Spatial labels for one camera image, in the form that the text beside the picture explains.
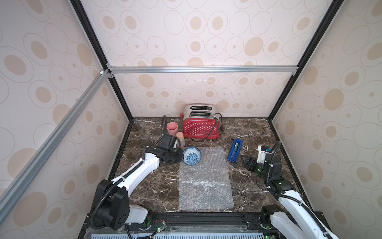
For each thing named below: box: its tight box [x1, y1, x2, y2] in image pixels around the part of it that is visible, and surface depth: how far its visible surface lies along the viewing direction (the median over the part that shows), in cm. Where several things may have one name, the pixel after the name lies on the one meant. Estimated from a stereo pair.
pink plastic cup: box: [166, 121, 179, 137], surface depth 105 cm
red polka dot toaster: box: [179, 104, 220, 139], surface depth 100 cm
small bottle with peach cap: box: [176, 131, 186, 149], surface depth 99 cm
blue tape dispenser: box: [226, 138, 244, 163], surface depth 96 cm
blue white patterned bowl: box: [182, 146, 202, 166], surface depth 89 cm
